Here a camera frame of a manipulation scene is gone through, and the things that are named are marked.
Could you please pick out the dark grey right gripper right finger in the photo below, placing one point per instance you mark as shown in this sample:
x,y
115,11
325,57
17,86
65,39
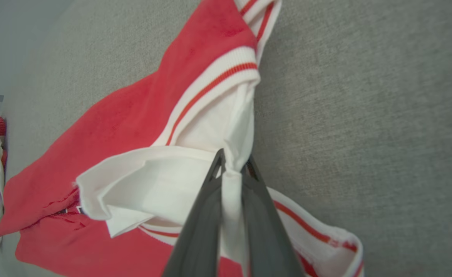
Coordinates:
x,y
266,238

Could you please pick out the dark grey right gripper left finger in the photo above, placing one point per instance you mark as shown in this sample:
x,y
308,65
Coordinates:
x,y
201,231

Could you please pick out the red Bulls 23 jersey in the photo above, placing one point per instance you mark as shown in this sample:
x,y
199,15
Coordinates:
x,y
133,115

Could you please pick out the grey fabric sofa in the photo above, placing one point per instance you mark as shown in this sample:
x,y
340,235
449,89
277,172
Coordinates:
x,y
364,134

